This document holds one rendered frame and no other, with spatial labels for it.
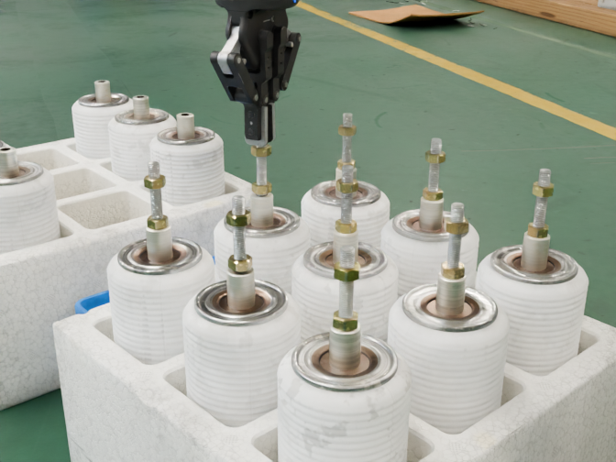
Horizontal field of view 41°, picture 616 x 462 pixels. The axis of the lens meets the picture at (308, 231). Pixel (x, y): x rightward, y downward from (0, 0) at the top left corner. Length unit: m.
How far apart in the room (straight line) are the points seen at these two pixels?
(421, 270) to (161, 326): 0.25
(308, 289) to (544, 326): 0.20
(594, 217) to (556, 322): 0.85
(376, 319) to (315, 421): 0.18
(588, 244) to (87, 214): 0.82
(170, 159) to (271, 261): 0.32
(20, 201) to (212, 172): 0.25
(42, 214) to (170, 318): 0.30
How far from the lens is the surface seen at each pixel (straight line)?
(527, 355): 0.75
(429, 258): 0.79
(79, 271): 0.99
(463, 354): 0.64
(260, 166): 0.80
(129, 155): 1.17
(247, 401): 0.66
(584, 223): 1.55
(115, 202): 1.14
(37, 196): 0.98
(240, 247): 0.65
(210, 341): 0.64
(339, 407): 0.56
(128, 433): 0.75
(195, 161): 1.07
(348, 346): 0.58
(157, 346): 0.75
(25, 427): 1.00
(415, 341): 0.64
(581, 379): 0.74
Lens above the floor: 0.57
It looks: 23 degrees down
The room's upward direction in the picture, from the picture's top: straight up
